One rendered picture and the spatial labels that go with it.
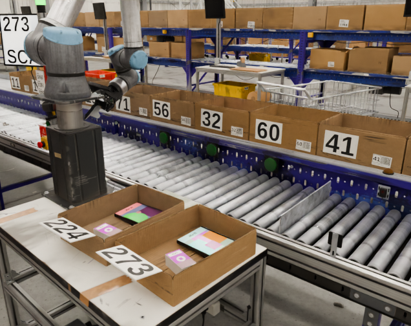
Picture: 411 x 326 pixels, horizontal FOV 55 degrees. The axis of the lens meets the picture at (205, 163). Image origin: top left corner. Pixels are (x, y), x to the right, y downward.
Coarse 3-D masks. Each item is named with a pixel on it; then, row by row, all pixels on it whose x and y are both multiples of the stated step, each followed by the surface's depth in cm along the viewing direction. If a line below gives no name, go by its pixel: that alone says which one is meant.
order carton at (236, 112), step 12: (228, 96) 255; (204, 108) 233; (216, 108) 227; (228, 108) 221; (240, 108) 251; (252, 108) 246; (228, 120) 224; (240, 120) 218; (216, 132) 231; (228, 132) 226
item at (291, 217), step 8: (328, 184) 182; (320, 192) 176; (328, 192) 185; (304, 200) 165; (312, 200) 171; (320, 200) 178; (296, 208) 160; (304, 208) 167; (312, 208) 173; (280, 216) 151; (288, 216) 156; (296, 216) 162; (280, 224) 152; (288, 224) 158; (280, 232) 153
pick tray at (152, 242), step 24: (168, 216) 142; (192, 216) 151; (216, 216) 146; (120, 240) 128; (144, 240) 136; (168, 240) 144; (240, 240) 128; (216, 264) 121; (168, 288) 111; (192, 288) 116
